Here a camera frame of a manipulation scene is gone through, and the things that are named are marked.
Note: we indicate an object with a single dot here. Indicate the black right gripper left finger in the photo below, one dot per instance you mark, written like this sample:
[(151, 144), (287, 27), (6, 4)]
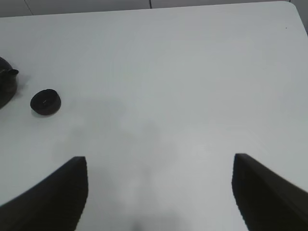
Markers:
[(54, 204)]

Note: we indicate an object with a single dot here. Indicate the black cast iron teapot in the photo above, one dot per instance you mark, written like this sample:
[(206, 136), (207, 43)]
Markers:
[(8, 82)]

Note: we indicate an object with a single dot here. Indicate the small black teacup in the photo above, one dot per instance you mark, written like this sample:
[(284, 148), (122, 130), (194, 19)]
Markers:
[(46, 102)]

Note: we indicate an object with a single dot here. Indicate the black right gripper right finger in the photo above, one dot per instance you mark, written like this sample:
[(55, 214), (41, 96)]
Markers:
[(266, 201)]

